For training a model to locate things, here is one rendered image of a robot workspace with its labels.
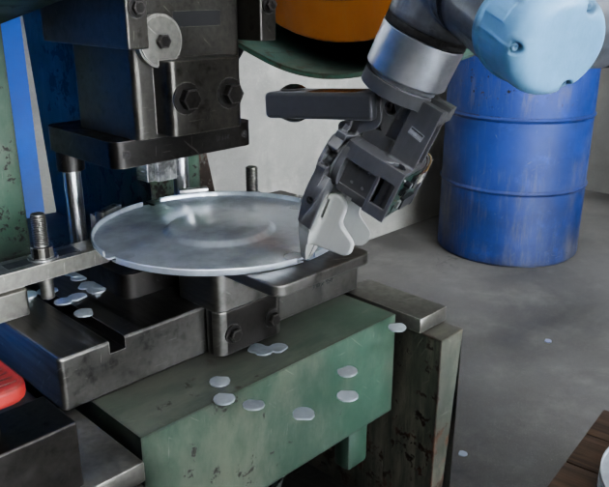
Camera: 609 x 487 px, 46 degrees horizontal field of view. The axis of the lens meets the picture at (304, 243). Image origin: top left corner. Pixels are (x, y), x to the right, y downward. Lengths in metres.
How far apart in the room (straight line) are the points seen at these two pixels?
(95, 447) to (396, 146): 0.39
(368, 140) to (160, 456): 0.37
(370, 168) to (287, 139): 2.06
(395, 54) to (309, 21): 0.55
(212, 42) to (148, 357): 0.36
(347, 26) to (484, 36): 0.60
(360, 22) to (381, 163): 0.48
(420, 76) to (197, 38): 0.32
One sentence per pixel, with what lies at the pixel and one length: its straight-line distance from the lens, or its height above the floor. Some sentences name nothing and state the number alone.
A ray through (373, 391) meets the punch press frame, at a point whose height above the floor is 0.55.
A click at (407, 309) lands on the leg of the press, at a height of 0.64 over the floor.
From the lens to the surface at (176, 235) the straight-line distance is 0.82.
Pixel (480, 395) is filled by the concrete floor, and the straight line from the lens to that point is 2.07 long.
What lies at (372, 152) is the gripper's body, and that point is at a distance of 0.65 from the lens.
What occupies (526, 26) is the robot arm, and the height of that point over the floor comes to 1.03.
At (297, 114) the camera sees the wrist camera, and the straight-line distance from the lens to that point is 0.69.
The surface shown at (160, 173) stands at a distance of 0.91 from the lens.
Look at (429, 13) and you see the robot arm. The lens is 0.61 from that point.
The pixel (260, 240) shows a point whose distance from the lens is 0.81.
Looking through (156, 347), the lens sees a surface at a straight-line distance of 0.82.
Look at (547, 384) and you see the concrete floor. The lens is 2.17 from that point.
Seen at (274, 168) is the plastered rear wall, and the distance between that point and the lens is 2.68.
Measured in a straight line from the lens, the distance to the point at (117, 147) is 0.82.
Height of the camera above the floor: 1.05
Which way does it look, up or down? 20 degrees down
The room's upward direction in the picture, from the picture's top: straight up
